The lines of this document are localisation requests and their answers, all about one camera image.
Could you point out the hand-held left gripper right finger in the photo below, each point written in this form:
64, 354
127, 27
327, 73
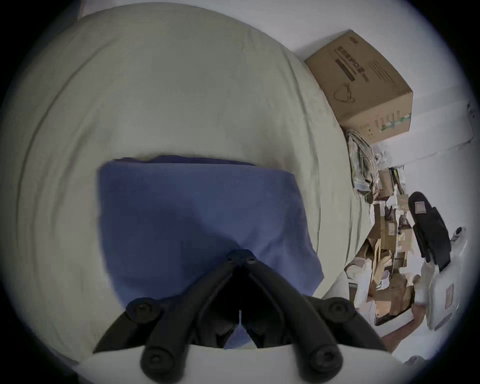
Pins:
296, 318

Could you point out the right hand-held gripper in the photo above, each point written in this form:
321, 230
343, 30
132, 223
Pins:
444, 292

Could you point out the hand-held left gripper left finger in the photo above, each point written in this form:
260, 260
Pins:
176, 322

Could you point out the dark blue shirt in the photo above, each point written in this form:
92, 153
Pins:
202, 221

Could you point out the person's right forearm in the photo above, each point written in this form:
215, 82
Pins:
399, 335

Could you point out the person's right hand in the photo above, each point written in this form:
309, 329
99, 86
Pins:
418, 314

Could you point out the pile of small cardboard boxes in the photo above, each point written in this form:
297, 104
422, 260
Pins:
390, 262

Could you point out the striped grey cloth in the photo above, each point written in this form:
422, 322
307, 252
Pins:
362, 165

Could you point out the large brown cardboard carton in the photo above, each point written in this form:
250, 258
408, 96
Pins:
369, 90

